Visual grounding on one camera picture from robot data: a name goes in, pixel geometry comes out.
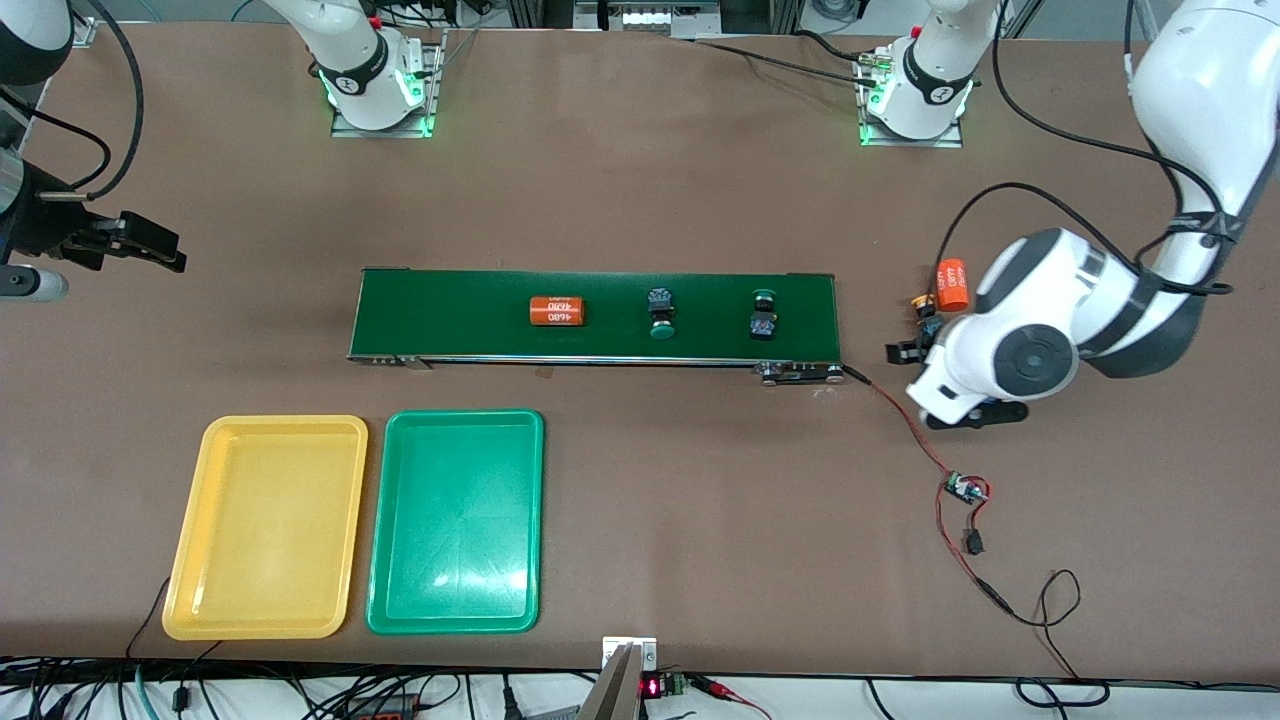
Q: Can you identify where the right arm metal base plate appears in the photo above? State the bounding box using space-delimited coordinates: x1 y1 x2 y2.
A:
330 28 447 139

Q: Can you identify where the green belt conveyor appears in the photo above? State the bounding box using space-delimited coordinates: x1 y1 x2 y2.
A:
346 267 847 387

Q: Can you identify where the yellow plastic tray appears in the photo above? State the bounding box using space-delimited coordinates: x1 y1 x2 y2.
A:
161 414 370 642

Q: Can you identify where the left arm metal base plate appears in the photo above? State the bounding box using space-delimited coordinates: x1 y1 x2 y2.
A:
855 45 966 149

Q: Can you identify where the green plastic tray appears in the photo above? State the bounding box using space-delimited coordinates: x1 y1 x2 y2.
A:
366 408 546 637

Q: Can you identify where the red clip lead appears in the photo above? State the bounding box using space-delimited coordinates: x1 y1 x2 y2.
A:
690 674 773 720

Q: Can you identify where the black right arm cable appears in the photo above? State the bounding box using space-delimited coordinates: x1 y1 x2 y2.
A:
0 0 147 201

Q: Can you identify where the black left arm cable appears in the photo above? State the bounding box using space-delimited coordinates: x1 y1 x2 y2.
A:
935 0 1237 301

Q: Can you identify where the looped black cable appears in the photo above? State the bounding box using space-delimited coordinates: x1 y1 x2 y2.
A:
1015 678 1111 709

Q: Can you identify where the grey metal camera bracket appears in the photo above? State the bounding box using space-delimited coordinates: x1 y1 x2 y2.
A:
577 635 660 720

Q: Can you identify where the black table cable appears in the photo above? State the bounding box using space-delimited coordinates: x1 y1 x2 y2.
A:
690 28 881 89

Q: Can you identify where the yellow push button switch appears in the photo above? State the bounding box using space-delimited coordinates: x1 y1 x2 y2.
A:
911 292 947 346

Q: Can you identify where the red and black wire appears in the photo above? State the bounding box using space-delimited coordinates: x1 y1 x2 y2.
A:
840 364 1083 681

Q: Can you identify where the metal frame with white strip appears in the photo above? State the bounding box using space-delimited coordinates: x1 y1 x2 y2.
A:
505 0 803 41

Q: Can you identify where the thin black cable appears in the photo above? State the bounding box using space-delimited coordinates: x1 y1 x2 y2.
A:
124 576 173 663

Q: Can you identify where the orange cylindrical battery cell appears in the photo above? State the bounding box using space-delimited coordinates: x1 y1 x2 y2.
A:
528 294 587 329
934 257 972 312

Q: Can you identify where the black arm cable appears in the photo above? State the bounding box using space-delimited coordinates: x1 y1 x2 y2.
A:
935 0 1237 301
0 0 147 201

